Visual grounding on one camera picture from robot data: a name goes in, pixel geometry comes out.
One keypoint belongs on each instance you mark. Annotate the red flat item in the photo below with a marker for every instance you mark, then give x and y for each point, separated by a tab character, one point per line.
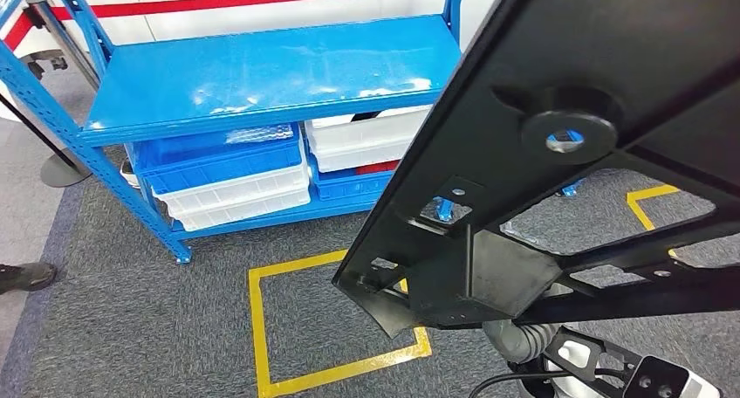
376	167

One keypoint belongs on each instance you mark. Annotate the blue plastic bin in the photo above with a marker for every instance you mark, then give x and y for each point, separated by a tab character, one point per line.
347	187
219	164

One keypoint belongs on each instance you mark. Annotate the white plastic bin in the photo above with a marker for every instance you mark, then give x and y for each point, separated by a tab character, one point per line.
358	132
231	190
243	213
358	159

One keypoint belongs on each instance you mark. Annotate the black belt stanchion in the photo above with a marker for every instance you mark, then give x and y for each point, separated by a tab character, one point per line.
66	173

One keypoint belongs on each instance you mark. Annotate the black plastic plate bracket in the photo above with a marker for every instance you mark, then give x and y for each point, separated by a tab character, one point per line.
520	37

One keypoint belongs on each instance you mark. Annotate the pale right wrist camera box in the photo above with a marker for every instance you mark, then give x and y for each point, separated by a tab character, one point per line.
665	381

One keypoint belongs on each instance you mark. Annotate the clear bubble wrap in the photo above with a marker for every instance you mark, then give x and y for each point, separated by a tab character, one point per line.
260	134

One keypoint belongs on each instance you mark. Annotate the grey belt stanchion post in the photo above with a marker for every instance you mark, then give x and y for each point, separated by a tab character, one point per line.
58	37

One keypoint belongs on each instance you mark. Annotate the person's foot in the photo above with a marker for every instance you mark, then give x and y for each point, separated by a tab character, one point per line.
29	277

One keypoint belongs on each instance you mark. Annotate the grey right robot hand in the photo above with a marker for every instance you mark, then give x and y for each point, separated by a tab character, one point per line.
503	340

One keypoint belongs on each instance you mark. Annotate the white car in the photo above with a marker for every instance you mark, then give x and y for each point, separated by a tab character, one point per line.
289	16

